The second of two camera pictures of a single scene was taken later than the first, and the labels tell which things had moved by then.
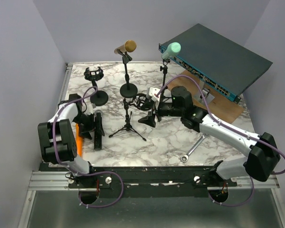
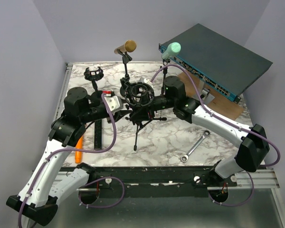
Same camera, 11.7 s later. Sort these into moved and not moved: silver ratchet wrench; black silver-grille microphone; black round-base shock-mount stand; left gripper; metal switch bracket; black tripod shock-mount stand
Moved: left gripper; black tripod shock-mount stand
Not moved: metal switch bracket; black round-base shock-mount stand; black silver-grille microphone; silver ratchet wrench
